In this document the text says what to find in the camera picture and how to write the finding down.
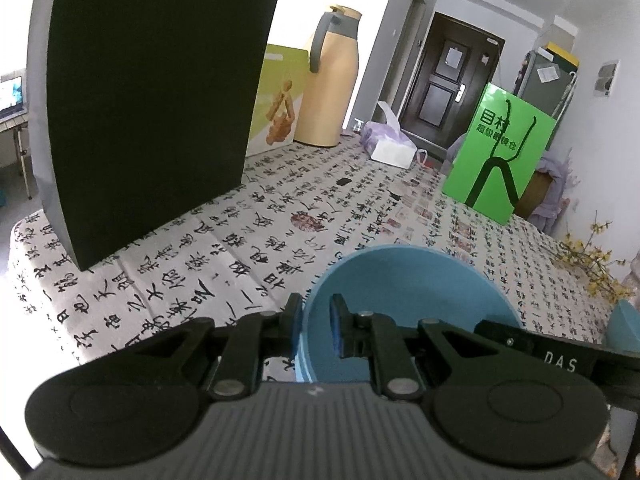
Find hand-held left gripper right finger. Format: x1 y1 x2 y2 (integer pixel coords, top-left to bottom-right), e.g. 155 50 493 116
330 293 496 401

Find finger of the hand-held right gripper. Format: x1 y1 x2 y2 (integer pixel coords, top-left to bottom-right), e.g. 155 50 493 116
472 319 640 381

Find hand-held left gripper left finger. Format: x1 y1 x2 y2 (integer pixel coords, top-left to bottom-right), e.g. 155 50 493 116
127 292 304 401

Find blue bowl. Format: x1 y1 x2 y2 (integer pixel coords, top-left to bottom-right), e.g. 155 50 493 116
602 300 640 346
295 245 523 385

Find yellow flower branch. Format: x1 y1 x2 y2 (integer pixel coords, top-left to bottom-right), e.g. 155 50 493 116
542 210 636 306

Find purple jacket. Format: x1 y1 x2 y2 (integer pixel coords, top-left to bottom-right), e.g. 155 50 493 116
530 155 581 236

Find wooden chair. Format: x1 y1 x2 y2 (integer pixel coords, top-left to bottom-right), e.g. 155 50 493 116
515 170 551 221

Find tissue box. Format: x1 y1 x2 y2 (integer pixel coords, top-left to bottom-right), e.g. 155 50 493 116
361 101 418 168

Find green paper bag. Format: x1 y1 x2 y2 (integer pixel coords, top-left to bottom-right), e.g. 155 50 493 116
441 83 557 226

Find yellow-green gift box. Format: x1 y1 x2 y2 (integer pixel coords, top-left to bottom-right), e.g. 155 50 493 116
246 44 311 157

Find beige thermos jug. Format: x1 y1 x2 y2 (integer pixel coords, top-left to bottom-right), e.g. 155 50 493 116
294 5 362 148

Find dark entrance door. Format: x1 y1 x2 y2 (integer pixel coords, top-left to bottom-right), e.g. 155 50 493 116
400 11 503 151

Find white umbrella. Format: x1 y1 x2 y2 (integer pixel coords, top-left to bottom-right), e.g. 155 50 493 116
550 71 577 123

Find grey refrigerator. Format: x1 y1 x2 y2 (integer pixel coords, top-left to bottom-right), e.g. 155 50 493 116
515 49 578 118

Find large black panel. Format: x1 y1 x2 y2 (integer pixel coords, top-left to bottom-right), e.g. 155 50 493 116
25 0 288 271

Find yellow and green box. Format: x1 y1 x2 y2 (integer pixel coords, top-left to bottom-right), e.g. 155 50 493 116
542 41 581 73

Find open laptop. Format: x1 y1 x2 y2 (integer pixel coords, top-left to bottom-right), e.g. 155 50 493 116
0 76 26 121

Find wall panel box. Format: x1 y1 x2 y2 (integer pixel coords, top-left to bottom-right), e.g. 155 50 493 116
592 60 620 97

